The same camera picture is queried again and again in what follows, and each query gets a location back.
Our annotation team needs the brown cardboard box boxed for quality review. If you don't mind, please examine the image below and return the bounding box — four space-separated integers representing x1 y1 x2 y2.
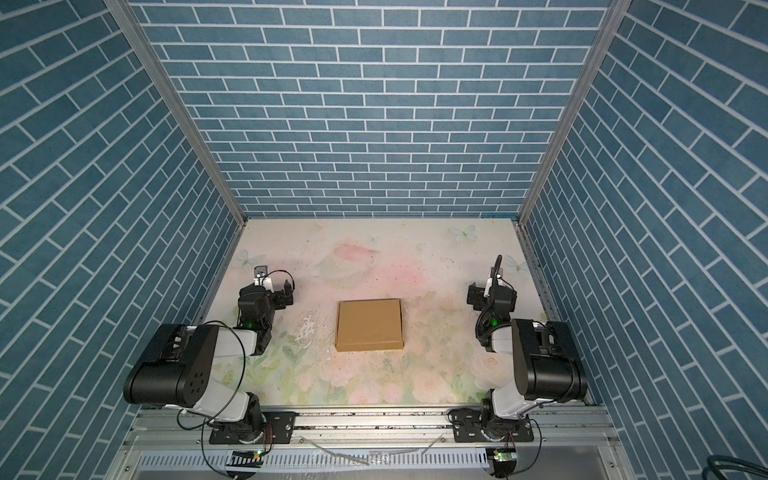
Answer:
335 298 405 352

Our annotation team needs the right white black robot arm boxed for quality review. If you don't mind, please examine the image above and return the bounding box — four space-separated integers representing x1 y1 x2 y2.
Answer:
467 279 588 426

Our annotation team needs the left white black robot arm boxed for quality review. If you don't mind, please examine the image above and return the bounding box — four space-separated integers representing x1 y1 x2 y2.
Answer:
123 272 295 429

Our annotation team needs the right green circuit board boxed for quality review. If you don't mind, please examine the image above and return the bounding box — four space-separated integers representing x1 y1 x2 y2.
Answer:
486 448 518 464

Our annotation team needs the green circuit board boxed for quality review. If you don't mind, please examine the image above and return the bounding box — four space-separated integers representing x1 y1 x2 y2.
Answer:
486 448 518 464
225 450 265 471

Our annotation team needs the left green circuit board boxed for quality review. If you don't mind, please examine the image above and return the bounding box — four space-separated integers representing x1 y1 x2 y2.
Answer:
225 450 265 471

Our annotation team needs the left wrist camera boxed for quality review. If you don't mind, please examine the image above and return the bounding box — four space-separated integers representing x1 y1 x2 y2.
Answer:
253 265 273 291

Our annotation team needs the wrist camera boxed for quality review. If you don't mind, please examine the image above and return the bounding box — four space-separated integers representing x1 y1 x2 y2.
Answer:
253 265 273 291
487 255 503 288

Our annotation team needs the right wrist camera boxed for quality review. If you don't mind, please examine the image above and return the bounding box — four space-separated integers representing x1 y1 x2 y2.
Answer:
487 255 503 288

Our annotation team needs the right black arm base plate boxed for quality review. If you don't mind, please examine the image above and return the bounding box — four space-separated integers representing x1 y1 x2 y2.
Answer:
446 408 534 443

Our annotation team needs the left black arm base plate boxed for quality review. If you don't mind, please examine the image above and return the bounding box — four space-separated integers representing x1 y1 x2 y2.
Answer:
208 411 297 446

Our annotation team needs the aluminium front rail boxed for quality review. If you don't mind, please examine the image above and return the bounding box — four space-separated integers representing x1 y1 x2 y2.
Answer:
108 403 633 479

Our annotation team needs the black cable bottom right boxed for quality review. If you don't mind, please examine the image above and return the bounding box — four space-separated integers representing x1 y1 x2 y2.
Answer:
701 454 768 480

